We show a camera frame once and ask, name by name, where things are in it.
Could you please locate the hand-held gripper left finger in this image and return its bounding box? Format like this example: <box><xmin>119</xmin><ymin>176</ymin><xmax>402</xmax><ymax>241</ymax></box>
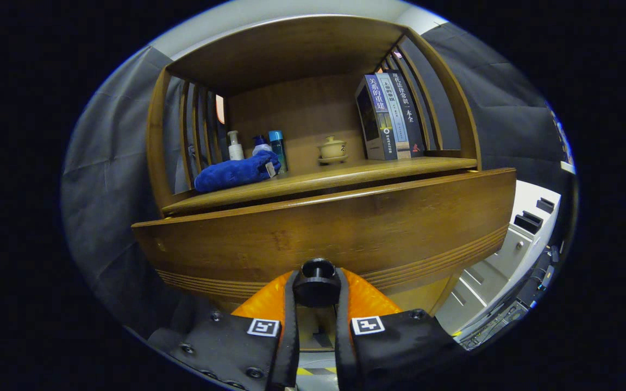
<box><xmin>147</xmin><ymin>269</ymin><xmax>300</xmax><ymax>391</ymax></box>

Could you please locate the white pump bottle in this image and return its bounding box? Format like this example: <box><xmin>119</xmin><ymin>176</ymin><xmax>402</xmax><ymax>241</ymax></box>
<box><xmin>227</xmin><ymin>130</ymin><xmax>245</xmax><ymax>161</ymax></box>

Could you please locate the black spine book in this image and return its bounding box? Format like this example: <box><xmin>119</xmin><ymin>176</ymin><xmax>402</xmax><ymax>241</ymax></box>
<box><xmin>389</xmin><ymin>71</ymin><xmax>426</xmax><ymax>158</ymax></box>

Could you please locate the beige lidded teacup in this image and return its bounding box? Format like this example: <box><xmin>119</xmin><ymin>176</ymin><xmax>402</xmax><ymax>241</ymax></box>
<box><xmin>317</xmin><ymin>136</ymin><xmax>347</xmax><ymax>159</ymax></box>

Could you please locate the white spine book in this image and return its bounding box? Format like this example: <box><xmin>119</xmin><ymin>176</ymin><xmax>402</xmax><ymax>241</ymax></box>
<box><xmin>375</xmin><ymin>72</ymin><xmax>410</xmax><ymax>160</ymax></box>

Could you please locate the blue spine book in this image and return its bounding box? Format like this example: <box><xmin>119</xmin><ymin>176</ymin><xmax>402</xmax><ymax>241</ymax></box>
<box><xmin>355</xmin><ymin>74</ymin><xmax>398</xmax><ymax>161</ymax></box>

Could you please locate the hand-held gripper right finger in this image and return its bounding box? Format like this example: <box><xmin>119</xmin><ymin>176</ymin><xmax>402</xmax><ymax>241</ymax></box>
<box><xmin>335</xmin><ymin>266</ymin><xmax>468</xmax><ymax>391</ymax></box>

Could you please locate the teal bottle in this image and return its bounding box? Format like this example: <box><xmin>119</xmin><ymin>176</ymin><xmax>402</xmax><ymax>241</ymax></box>
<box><xmin>268</xmin><ymin>130</ymin><xmax>289</xmax><ymax>174</ymax></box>

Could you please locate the wooden drawer with black knob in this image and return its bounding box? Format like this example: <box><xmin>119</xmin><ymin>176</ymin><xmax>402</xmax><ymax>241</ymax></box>
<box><xmin>131</xmin><ymin>167</ymin><xmax>517</xmax><ymax>318</ymax></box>

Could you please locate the black backdrop cloth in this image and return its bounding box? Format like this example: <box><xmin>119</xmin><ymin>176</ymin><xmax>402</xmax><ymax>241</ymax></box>
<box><xmin>62</xmin><ymin>24</ymin><xmax>572</xmax><ymax>337</ymax></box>

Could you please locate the blue folded towel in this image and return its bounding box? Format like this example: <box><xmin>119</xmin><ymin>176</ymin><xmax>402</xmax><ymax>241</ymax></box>
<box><xmin>194</xmin><ymin>150</ymin><xmax>281</xmax><ymax>193</ymax></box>

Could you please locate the wooden countertop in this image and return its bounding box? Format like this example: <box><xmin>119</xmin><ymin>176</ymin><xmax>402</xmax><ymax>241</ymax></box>
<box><xmin>162</xmin><ymin>156</ymin><xmax>478</xmax><ymax>215</ymax></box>

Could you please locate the wooden cabinet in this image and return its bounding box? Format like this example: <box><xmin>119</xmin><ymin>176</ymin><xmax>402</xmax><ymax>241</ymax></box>
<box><xmin>145</xmin><ymin>15</ymin><xmax>482</xmax><ymax>351</ymax></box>

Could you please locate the white drawer unit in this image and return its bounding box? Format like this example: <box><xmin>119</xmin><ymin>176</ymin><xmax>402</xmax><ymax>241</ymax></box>
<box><xmin>435</xmin><ymin>180</ymin><xmax>562</xmax><ymax>335</ymax></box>

